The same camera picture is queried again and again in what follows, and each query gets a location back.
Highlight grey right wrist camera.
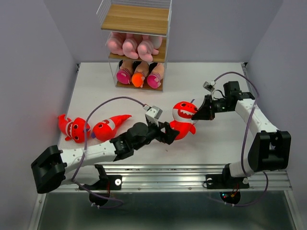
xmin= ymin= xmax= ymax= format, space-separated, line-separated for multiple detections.
xmin=203 ymin=80 xmax=216 ymax=96

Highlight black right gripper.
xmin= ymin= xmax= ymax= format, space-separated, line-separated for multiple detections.
xmin=191 ymin=94 xmax=233 ymax=120

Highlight red shark plush left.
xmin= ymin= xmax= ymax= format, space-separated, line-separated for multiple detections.
xmin=58 ymin=114 xmax=91 ymax=143

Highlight wooden three-tier wire shelf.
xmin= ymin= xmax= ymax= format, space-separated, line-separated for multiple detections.
xmin=96 ymin=0 xmax=172 ymax=91

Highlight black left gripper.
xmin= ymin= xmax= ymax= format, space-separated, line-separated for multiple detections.
xmin=133 ymin=119 xmax=179 ymax=150

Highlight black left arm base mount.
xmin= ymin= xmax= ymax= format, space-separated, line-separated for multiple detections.
xmin=77 ymin=164 xmax=123 ymax=209

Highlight pink pig plush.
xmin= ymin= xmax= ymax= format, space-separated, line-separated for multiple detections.
xmin=122 ymin=33 xmax=142 ymax=59
xmin=137 ymin=35 xmax=163 ymax=62
xmin=106 ymin=32 xmax=126 ymax=56

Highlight boy doll orange shorts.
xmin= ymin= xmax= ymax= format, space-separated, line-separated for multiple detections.
xmin=132 ymin=61 xmax=149 ymax=88

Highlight aluminium mounting rail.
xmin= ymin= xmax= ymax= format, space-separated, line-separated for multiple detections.
xmin=38 ymin=163 xmax=292 ymax=194

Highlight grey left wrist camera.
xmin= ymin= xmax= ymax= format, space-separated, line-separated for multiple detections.
xmin=143 ymin=104 xmax=163 ymax=126

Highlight boy doll pink shorts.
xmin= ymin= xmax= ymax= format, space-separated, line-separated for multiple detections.
xmin=116 ymin=60 xmax=133 ymax=84

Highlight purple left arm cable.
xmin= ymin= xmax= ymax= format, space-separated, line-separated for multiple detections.
xmin=71 ymin=96 xmax=149 ymax=209

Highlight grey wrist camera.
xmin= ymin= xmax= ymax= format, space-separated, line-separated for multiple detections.
xmin=203 ymin=80 xmax=216 ymax=96
xmin=143 ymin=104 xmax=163 ymax=126

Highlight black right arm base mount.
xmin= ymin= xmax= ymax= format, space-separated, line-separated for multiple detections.
xmin=202 ymin=164 xmax=249 ymax=206

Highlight red fish plush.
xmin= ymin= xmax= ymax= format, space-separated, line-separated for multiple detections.
xmin=170 ymin=100 xmax=198 ymax=140
xmin=91 ymin=115 xmax=132 ymax=142

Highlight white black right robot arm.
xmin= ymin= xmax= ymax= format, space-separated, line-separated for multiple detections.
xmin=192 ymin=81 xmax=291 ymax=190

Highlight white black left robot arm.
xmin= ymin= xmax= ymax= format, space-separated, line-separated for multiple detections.
xmin=31 ymin=122 xmax=179 ymax=194

